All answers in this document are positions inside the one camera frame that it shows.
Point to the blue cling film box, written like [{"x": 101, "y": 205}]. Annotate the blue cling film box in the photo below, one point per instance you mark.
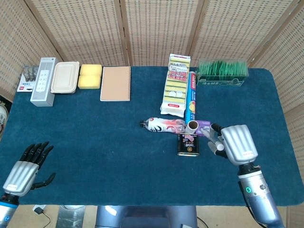
[{"x": 192, "y": 99}]

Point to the grey white power strip box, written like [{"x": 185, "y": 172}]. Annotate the grey white power strip box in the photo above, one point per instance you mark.
[{"x": 42, "y": 83}]

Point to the woven bamboo folding screen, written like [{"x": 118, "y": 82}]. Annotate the woven bamboo folding screen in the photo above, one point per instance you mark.
[{"x": 152, "y": 28}]

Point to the kraft spiral notebook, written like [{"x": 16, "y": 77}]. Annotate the kraft spiral notebook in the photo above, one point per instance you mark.
[{"x": 116, "y": 84}]

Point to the black gold luncheon meat can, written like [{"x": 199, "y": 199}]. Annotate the black gold luncheon meat can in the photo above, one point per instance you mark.
[{"x": 188, "y": 145}]

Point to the yellow sponge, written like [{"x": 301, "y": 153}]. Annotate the yellow sponge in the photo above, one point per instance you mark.
[
  {"x": 91, "y": 70},
  {"x": 89, "y": 82}
]

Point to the small purple box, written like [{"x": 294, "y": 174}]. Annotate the small purple box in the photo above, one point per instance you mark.
[{"x": 204, "y": 124}]

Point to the clear box green tea bags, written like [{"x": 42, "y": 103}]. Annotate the clear box green tea bags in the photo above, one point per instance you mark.
[{"x": 223, "y": 70}]

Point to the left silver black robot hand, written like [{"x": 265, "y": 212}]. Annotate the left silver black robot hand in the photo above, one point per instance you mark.
[{"x": 20, "y": 175}]

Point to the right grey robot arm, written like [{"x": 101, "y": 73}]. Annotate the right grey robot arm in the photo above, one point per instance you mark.
[{"x": 257, "y": 194}]

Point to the glass test tube white cap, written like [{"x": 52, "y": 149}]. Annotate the glass test tube white cap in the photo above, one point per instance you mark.
[{"x": 209, "y": 136}]

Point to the beige lidded food container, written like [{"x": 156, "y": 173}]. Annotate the beige lidded food container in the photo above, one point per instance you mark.
[{"x": 64, "y": 77}]

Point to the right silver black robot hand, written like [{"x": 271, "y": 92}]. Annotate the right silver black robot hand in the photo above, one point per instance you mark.
[{"x": 238, "y": 145}]

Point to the grey metal table support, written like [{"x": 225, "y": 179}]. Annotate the grey metal table support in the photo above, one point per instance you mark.
[{"x": 71, "y": 217}]

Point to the plastic bottle pink white label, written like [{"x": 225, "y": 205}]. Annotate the plastic bottle pink white label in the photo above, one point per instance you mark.
[{"x": 161, "y": 126}]

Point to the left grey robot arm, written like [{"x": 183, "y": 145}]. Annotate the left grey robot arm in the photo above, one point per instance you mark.
[{"x": 7, "y": 211}]

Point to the blue table cloth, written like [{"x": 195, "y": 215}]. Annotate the blue table cloth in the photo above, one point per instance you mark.
[{"x": 107, "y": 154}]

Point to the white blister pack card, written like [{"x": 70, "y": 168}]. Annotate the white blister pack card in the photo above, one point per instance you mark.
[{"x": 25, "y": 82}]

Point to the grey robot torso base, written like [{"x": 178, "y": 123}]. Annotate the grey robot torso base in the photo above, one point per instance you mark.
[{"x": 147, "y": 217}]

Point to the yellow snack bag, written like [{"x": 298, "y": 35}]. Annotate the yellow snack bag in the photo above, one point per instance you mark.
[{"x": 175, "y": 90}]

